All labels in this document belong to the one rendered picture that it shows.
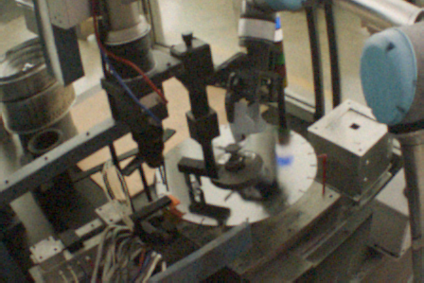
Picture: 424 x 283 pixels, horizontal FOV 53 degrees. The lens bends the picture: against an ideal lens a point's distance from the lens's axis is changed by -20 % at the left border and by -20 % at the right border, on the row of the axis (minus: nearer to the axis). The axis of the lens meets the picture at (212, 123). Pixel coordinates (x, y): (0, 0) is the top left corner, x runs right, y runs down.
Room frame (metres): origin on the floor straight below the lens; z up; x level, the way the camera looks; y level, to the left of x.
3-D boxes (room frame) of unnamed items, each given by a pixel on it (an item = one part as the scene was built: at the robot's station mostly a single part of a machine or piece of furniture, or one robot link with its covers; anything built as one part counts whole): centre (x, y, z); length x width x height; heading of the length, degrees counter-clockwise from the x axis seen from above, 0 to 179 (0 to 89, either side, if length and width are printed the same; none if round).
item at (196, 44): (0.76, 0.01, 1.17); 0.06 x 0.05 x 0.20; 115
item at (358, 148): (0.97, -0.34, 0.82); 0.18 x 0.18 x 0.15; 34
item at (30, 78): (1.36, 0.55, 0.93); 0.31 x 0.31 x 0.36
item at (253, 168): (0.83, -0.03, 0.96); 0.11 x 0.11 x 0.03
